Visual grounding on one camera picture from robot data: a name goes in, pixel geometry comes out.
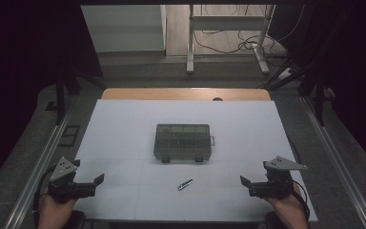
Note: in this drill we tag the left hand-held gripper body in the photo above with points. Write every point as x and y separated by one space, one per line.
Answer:
64 187

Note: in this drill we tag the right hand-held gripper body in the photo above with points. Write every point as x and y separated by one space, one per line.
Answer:
274 186

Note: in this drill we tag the transparent grey compartment box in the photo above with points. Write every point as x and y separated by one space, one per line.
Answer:
181 141

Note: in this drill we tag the person's left hand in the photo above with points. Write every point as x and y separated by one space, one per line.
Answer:
55 211

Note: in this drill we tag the person's right hand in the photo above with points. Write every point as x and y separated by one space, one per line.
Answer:
289 211

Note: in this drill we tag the person's right leg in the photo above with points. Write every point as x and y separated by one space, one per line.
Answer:
273 221

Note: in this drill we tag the person's leg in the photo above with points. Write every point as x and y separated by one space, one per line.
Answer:
77 221
273 221

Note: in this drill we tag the person's left leg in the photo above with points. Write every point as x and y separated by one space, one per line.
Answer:
77 221

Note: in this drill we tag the black metal stand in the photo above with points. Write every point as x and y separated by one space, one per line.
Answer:
60 95
320 98

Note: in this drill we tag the black table grommet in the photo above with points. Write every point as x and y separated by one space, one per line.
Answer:
217 99

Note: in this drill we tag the white power strip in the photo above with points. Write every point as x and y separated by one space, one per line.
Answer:
285 73

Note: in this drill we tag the wooden table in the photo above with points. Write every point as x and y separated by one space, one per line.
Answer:
171 94

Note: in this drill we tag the dark curtain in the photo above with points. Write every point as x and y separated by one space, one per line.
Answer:
19 63
355 63

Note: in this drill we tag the white cabinet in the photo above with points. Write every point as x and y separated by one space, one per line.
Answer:
124 28

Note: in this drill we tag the metal floor rail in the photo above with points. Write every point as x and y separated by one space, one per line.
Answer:
38 171
336 159

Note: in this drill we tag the white desk frame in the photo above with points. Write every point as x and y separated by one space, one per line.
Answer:
225 23

